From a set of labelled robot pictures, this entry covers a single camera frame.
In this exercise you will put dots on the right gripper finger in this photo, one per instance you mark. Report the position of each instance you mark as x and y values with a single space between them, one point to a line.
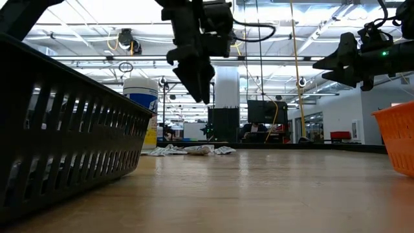
347 78
346 55

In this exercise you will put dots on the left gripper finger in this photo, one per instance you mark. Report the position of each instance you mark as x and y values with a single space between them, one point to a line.
192 81
207 84

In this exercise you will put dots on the orange plastic basket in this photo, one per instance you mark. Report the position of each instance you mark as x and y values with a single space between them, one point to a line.
398 139

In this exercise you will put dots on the black plastic basket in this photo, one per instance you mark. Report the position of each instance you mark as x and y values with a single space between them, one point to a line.
64 129

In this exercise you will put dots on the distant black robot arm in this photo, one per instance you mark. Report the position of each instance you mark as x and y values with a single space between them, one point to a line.
208 131

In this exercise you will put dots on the white pillar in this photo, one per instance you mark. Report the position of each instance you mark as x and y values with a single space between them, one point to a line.
226 87

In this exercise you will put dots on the long ceiling light strip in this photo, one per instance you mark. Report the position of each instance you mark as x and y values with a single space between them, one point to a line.
145 58

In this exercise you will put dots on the black cabinet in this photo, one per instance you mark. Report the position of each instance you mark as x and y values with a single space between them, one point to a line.
226 126

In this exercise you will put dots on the white board panel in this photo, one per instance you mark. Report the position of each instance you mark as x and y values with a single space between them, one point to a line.
194 131

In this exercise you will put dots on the white-lidded wipes canister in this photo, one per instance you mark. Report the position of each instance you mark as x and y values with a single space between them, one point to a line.
142 94

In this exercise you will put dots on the yellow vertical pole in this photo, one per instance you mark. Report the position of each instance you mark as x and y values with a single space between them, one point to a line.
301 106

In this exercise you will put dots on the red box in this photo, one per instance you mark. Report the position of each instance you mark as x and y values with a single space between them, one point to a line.
339 135

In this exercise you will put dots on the person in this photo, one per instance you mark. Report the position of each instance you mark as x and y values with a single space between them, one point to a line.
253 128

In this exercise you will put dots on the black monitor back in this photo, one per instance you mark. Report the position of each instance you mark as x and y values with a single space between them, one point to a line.
265 111

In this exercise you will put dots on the green white bandage strip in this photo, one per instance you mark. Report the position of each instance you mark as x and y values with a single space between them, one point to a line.
150 152

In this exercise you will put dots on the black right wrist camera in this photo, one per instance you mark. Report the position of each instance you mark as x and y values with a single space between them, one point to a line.
375 37

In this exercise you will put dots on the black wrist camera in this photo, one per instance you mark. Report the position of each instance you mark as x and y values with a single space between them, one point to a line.
375 37
220 43

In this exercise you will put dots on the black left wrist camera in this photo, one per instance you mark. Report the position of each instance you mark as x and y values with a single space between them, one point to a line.
220 43

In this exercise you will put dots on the distant black rig frame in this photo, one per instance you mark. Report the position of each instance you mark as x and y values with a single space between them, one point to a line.
165 106

